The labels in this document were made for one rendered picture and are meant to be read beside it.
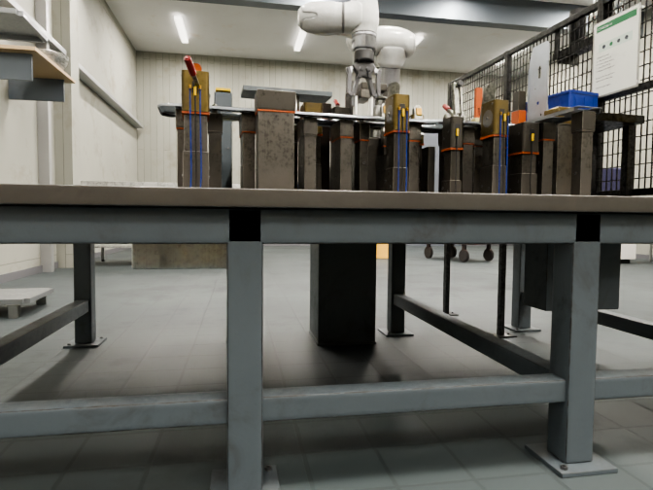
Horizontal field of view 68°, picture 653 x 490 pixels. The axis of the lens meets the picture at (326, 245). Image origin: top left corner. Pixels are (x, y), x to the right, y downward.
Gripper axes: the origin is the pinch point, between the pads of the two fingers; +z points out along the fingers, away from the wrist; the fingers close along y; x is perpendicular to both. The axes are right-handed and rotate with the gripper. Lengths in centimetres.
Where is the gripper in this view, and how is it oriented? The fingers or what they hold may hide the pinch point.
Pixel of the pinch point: (362, 108)
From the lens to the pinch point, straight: 183.6
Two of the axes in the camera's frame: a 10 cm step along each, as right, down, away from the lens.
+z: -0.1, 10.0, 0.6
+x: 2.5, 0.6, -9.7
